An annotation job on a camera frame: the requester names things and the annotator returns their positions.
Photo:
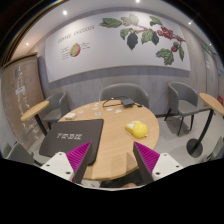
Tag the grey chair at left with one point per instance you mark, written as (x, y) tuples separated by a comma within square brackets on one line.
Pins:
[(57, 108)]

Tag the grey chair lower left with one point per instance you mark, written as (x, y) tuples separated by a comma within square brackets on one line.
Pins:
[(19, 154)]

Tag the round wooden table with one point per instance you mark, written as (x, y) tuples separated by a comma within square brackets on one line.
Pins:
[(115, 156)]

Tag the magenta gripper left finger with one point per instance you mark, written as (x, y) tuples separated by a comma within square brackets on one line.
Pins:
[(72, 165)]

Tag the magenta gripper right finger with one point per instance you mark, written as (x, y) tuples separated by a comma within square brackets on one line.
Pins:
[(152, 165)]

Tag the white small box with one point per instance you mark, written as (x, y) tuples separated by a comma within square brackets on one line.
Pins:
[(70, 116)]

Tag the grey chair at right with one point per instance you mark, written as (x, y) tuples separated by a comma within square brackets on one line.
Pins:
[(182, 101)]

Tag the grey chair behind table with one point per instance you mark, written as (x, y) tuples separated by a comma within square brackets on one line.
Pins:
[(124, 91)]

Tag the black box with cable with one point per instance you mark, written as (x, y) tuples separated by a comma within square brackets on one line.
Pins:
[(127, 102)]

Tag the small round table left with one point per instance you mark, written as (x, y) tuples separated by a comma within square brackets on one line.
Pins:
[(34, 112)]

